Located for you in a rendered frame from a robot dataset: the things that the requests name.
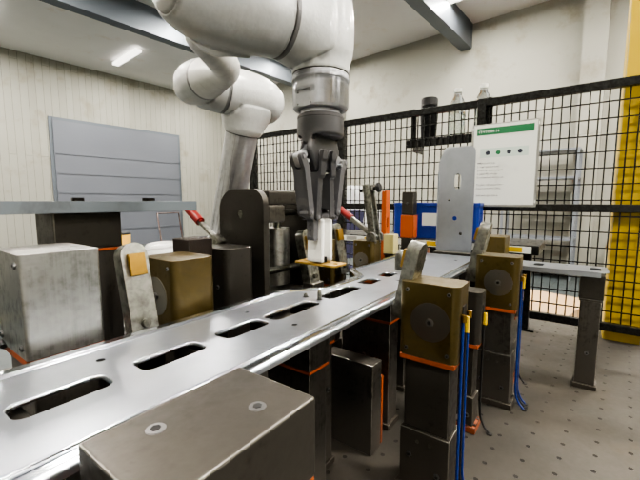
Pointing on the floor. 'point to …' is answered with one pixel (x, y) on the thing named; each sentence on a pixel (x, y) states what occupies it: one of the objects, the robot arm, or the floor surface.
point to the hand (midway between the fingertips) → (320, 240)
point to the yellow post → (626, 195)
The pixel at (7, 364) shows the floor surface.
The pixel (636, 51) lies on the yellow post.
